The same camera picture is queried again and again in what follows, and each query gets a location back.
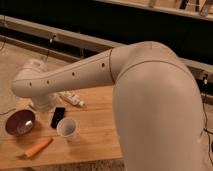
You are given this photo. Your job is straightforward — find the dark red ceramic bowl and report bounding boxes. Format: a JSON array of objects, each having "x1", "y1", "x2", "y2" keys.
[{"x1": 5, "y1": 109, "x2": 35, "y2": 137}]

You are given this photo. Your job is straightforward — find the white paper cup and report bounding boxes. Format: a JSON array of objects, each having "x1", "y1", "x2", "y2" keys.
[{"x1": 56, "y1": 117, "x2": 77, "y2": 141}]

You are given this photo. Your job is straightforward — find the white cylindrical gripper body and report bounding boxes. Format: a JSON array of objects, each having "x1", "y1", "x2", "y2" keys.
[{"x1": 31, "y1": 94, "x2": 56, "y2": 112}]

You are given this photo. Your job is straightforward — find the orange carrot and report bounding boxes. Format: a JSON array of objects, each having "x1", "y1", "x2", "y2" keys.
[{"x1": 18, "y1": 137, "x2": 53, "y2": 158}]

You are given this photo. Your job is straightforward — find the black cable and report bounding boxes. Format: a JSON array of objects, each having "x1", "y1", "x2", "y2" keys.
[{"x1": 43, "y1": 34, "x2": 57, "y2": 64}]

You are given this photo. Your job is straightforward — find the black smartphone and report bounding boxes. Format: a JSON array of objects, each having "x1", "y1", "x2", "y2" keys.
[{"x1": 51, "y1": 107, "x2": 65, "y2": 128}]

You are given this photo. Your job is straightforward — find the wooden table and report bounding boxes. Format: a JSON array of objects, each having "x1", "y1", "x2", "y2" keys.
[{"x1": 0, "y1": 86, "x2": 121, "y2": 169}]

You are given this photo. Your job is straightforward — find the white tube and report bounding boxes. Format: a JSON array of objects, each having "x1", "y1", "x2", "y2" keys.
[{"x1": 59, "y1": 91, "x2": 85, "y2": 107}]

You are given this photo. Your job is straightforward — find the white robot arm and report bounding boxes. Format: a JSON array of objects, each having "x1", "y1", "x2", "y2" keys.
[{"x1": 12, "y1": 41, "x2": 204, "y2": 171}]

